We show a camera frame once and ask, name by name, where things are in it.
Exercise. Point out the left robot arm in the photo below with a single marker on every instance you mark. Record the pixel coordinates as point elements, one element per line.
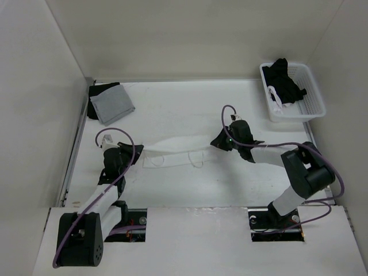
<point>81,234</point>

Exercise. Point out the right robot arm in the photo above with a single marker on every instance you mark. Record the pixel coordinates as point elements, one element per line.
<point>308,172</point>

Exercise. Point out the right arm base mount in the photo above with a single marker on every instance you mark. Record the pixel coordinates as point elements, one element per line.
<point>266,229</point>

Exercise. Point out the folded black tank top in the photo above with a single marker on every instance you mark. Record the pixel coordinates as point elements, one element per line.
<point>95,91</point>

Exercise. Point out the folded grey tank top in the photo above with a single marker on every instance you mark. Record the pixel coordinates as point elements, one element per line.
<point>112,104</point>

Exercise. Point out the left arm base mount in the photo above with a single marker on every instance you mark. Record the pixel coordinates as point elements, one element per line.
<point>131,228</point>

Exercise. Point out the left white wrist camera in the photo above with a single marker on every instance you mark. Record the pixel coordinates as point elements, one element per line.
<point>107,143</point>

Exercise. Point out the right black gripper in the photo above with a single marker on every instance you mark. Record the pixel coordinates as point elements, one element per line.
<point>218,142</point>

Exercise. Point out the crumpled black tank top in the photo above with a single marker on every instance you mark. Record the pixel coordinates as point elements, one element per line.
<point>277,76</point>

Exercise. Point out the white plastic basket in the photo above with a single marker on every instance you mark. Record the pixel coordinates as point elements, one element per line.
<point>310,107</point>

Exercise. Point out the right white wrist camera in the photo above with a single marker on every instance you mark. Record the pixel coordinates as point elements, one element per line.
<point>235,117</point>

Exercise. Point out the white tank top in basket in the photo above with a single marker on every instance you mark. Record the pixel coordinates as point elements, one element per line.
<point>277,104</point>

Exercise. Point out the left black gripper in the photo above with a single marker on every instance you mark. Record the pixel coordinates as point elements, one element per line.
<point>125,148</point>

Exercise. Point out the left metal table rail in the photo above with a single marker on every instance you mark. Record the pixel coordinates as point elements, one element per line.
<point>64,188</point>

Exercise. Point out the white tank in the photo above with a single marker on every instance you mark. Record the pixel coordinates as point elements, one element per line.
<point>277,104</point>
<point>179,151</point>

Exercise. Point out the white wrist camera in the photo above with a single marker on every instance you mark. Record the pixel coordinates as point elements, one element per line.
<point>235,117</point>
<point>107,143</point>

